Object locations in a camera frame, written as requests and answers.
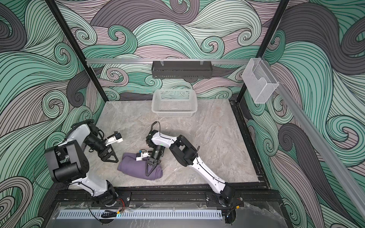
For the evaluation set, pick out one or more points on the white perforated plastic basket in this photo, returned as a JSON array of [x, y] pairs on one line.
[[174, 103]]

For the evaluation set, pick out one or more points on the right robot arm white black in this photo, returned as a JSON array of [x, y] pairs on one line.
[[187, 155]]

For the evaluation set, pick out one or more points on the black wall-mounted tray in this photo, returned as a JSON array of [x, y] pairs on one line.
[[182, 70]]

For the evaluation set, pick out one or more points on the aluminium right rail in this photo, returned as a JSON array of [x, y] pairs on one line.
[[293, 100]]

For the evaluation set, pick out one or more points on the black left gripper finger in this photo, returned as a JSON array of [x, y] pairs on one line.
[[112, 152], [107, 158]]

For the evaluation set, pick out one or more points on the white slotted cable duct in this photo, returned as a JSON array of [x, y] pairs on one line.
[[141, 214]]

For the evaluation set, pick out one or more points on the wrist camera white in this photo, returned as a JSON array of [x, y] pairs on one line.
[[143, 153], [114, 138]]

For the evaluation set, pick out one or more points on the aluminium back rail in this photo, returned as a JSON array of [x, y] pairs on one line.
[[150, 61]]

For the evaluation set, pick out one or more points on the clear acrylic wall holder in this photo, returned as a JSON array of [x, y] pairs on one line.
[[260, 80]]

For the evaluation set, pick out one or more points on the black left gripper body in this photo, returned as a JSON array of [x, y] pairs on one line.
[[97, 145]]

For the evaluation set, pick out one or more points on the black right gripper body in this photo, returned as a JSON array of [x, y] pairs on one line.
[[158, 155]]

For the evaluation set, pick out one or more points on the aluminium rail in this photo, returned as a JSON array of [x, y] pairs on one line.
[[150, 61], [293, 100]]

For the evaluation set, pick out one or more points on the purple long pants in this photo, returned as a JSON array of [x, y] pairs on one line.
[[131, 167]]

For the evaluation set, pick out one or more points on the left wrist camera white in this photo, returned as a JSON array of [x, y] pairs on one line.
[[114, 138]]

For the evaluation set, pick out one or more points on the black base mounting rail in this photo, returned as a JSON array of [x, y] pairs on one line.
[[198, 194]]

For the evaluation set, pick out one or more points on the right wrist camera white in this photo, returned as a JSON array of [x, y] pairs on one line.
[[143, 153]]

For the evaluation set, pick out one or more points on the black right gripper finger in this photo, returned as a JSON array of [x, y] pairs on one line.
[[148, 168], [156, 169]]

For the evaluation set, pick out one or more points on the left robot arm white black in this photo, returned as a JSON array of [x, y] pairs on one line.
[[68, 164]]

